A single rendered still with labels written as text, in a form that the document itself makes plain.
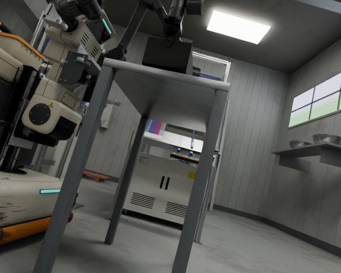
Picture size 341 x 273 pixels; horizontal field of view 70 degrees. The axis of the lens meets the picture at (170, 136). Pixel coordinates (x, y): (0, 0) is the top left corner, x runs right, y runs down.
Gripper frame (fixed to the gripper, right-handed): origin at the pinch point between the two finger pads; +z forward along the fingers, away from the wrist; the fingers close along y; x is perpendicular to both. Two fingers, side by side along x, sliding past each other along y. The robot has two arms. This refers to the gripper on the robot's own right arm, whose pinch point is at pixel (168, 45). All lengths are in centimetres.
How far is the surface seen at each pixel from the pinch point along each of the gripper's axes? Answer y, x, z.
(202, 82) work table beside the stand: -6.7, -16.1, 14.9
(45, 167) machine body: 136, 120, 65
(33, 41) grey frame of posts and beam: 145, 185, -63
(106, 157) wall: 489, 199, 33
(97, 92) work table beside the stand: -6.6, 18.5, 25.5
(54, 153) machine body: 137, 116, 50
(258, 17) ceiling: 358, -78, -302
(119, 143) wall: 492, 176, -9
